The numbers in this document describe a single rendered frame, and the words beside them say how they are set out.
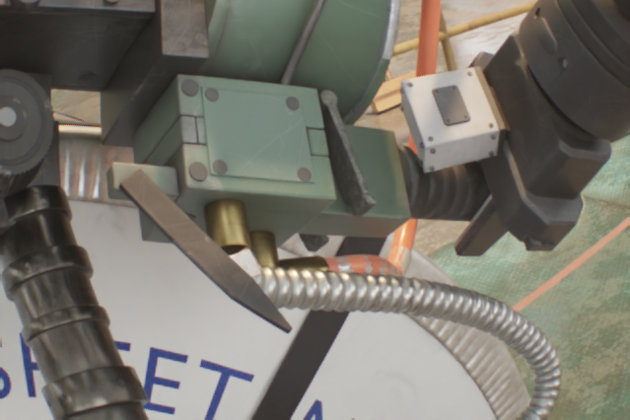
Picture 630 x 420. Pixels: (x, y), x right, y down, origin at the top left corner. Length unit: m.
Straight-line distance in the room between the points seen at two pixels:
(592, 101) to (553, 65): 0.03
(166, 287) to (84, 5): 0.27
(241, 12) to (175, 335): 0.27
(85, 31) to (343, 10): 0.13
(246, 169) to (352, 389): 0.34
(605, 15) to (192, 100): 0.21
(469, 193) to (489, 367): 0.34
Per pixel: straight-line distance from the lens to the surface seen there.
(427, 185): 0.57
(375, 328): 0.80
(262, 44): 0.53
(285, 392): 0.77
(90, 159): 0.66
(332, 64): 0.55
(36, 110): 0.49
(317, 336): 0.77
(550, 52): 0.51
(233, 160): 0.50
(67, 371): 0.50
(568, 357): 2.75
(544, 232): 0.55
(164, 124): 0.51
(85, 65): 0.55
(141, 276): 0.69
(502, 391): 0.93
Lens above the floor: 1.46
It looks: 18 degrees down
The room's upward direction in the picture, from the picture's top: 14 degrees counter-clockwise
